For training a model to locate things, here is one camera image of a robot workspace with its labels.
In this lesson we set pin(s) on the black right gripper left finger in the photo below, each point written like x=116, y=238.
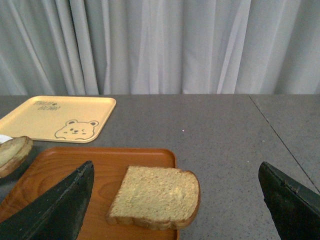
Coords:
x=58, y=214

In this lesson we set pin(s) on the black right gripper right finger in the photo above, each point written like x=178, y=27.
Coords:
x=294, y=208

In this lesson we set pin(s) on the bread slice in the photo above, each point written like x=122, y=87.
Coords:
x=156, y=198
x=12, y=154

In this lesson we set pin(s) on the white plate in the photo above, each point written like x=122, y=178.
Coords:
x=4, y=138

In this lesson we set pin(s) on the brown wooden tray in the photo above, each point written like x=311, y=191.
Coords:
x=110, y=165

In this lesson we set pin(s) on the yellow bear tray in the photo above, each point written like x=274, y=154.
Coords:
x=65, y=119

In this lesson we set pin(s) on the grey curtain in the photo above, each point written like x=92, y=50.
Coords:
x=102, y=47

